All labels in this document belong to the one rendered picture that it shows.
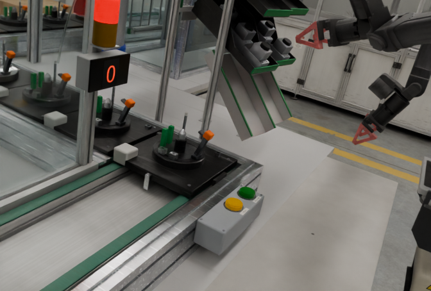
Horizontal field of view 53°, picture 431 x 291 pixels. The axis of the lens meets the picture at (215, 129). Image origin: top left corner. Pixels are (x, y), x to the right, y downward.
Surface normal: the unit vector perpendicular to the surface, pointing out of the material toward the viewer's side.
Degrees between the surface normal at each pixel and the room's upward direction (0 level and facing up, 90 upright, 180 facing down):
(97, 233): 0
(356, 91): 90
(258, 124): 45
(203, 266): 0
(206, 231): 90
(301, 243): 0
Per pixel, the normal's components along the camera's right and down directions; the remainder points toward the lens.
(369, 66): -0.45, 0.27
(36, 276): 0.18, -0.91
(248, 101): 0.66, -0.37
